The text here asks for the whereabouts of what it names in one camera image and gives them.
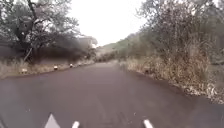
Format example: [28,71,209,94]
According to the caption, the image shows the dry roadside bushes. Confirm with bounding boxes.
[117,0,224,105]

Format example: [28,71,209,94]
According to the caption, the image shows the grey asphalt road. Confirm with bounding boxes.
[0,61,224,128]

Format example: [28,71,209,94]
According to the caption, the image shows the distant green hill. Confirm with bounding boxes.
[94,33,141,63]

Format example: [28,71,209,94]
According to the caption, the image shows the dry grass verge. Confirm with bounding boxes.
[0,58,96,80]

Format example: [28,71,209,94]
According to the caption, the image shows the large bare-branched tree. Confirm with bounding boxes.
[0,0,98,65]

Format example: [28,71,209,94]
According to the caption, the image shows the robot's own part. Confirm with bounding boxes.
[71,120,81,128]
[142,119,154,128]

